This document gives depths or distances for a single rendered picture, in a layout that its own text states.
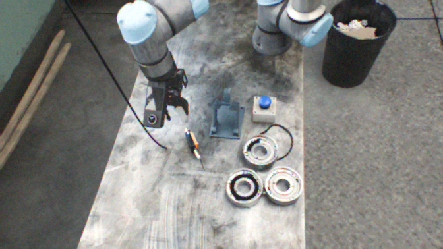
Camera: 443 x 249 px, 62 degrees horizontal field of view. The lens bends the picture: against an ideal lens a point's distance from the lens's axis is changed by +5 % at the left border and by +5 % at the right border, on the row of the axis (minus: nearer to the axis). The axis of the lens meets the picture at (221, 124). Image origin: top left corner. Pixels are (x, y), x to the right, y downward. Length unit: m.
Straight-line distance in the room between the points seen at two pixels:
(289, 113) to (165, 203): 0.49
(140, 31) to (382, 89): 1.89
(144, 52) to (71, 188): 1.49
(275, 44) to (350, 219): 0.99
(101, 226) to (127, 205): 0.08
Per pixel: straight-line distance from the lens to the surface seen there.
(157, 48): 0.76
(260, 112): 1.13
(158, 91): 0.84
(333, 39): 2.12
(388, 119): 2.28
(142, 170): 1.12
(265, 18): 1.28
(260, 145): 1.09
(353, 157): 2.08
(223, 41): 1.42
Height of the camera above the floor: 1.76
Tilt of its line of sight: 56 degrees down
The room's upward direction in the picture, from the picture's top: 7 degrees counter-clockwise
